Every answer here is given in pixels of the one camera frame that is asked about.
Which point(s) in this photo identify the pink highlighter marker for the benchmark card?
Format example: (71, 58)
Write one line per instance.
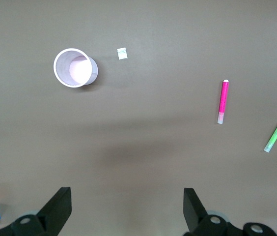
(223, 98)

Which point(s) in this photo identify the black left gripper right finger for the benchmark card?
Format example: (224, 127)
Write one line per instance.
(193, 211)

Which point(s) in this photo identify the translucent pink plastic cup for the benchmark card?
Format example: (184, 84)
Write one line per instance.
(72, 67)

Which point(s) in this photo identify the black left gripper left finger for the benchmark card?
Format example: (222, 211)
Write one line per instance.
(57, 209)

